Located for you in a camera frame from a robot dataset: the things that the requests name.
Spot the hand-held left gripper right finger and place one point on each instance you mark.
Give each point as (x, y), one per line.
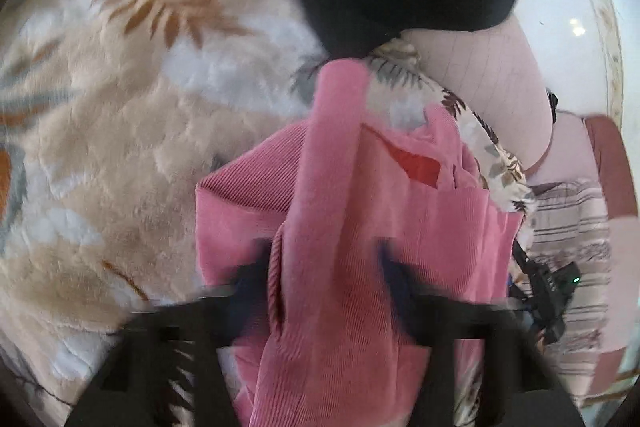
(400, 289)

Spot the pink sofa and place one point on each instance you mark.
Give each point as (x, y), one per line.
(480, 72)

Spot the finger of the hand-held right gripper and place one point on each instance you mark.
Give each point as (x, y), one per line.
(520, 257)

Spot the striped floral sofa cover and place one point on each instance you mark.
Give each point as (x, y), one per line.
(575, 227)

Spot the leaf printed blanket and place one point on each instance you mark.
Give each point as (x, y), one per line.
(125, 132)

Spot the pink zip jacket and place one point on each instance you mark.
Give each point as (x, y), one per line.
(360, 217)

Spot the small black object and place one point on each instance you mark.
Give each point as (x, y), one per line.
(551, 104)

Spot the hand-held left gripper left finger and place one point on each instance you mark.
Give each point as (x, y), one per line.
(245, 289)

